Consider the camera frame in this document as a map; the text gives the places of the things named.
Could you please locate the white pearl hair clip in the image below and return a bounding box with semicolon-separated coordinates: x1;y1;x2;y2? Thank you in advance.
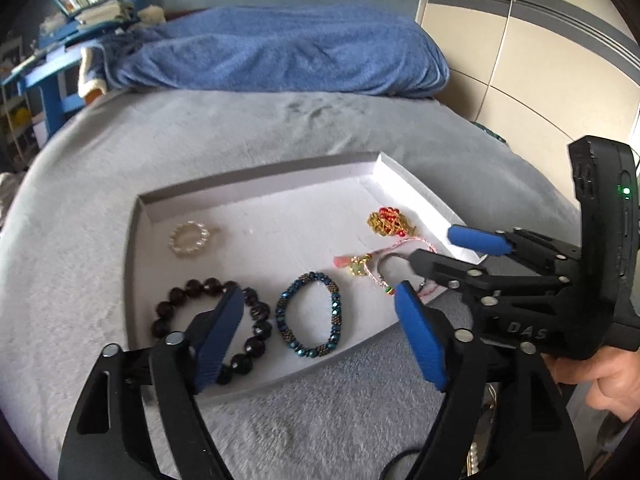
465;441;480;478

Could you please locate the red gold ornament jewelry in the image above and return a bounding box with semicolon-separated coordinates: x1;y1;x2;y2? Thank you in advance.
367;207;416;237

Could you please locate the pink string bracelet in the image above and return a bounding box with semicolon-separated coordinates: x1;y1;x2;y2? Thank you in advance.
333;237;440;297

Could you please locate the black bead bracelet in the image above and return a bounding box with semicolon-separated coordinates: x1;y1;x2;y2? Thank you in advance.
150;276;275;387

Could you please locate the blue beaded bracelet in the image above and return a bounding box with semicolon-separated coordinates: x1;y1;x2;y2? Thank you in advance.
273;271;344;360

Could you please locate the pearl bead ring bracelet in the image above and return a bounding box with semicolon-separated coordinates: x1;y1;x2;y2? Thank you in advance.
168;220;213;258

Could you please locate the person right hand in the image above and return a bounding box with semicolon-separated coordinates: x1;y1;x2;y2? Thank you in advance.
542;347;640;422

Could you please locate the grey shallow box tray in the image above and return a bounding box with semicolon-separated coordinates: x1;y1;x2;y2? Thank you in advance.
124;153;480;358

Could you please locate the grey bed sheet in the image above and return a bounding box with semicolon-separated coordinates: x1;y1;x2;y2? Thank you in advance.
1;91;580;479

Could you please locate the cream wardrobe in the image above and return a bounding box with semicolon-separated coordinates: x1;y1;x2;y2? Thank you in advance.
416;0;639;198

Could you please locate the blue blanket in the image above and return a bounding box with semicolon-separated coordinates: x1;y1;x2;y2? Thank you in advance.
78;4;450;99

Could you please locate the white shelf rack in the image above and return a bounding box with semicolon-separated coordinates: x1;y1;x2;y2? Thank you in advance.
1;36;38;171

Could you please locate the blue desk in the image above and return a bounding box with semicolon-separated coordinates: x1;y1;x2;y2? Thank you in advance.
2;0;145;139

